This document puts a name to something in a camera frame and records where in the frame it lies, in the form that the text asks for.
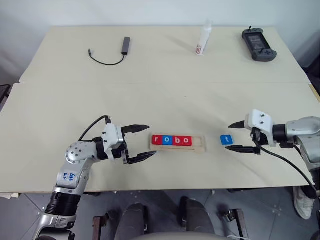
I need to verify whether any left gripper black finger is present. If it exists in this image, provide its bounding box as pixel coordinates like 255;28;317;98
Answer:
128;150;158;166
121;123;151;135

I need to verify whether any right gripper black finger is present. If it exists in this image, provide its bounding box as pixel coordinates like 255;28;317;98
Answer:
228;120;247;130
224;144;260;155

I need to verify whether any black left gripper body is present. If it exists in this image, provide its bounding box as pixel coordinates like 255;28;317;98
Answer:
110;139;131;166

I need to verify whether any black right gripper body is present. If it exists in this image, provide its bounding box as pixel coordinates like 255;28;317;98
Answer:
250;127;267;155

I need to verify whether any blue letter t tile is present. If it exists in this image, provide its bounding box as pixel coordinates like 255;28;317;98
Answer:
219;134;235;146

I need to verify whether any red letter b tile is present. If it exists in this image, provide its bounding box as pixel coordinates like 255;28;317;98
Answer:
171;135;184;147

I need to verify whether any wooden letter tray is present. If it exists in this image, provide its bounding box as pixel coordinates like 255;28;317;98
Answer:
148;134;209;154

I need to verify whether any red letter o tile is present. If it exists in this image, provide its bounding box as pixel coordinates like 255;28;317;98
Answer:
181;135;194;147

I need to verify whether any red letter r tile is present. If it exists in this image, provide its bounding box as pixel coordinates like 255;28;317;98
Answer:
151;134;164;146

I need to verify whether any dark rounded shape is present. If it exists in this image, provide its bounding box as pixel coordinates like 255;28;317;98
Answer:
178;196;214;236
114;202;149;236

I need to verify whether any white sneaker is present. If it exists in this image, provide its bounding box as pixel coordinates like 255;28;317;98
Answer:
292;185;315;221

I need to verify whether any dark grey handheld controller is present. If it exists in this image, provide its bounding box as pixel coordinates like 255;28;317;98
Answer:
241;25;278;62

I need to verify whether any dark object beside table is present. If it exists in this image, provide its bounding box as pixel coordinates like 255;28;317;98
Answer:
300;61;320;102

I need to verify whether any white plastic spray bottle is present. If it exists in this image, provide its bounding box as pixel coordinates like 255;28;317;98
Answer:
193;19;214;57

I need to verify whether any black object beside table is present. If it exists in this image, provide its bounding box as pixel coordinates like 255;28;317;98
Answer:
0;84;12;111

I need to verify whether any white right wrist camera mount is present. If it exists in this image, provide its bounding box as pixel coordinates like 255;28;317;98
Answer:
244;108;277;148

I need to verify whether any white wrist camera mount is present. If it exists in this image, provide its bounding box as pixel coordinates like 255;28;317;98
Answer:
101;123;126;160
244;108;277;148

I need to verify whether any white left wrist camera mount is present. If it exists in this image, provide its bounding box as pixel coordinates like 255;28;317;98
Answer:
101;123;126;160

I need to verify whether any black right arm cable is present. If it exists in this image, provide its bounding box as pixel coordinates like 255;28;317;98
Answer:
259;145;319;195

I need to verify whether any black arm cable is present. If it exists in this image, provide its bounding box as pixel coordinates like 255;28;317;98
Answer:
259;145;319;195
78;115;112;142

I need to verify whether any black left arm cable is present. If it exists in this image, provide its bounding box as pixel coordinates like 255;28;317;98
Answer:
78;115;112;142

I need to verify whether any brown metal stand frame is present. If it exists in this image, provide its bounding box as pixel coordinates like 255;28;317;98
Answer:
219;209;248;239
92;215;112;240

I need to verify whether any grey USB hub with cable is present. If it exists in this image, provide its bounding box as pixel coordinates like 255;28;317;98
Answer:
87;36;132;67

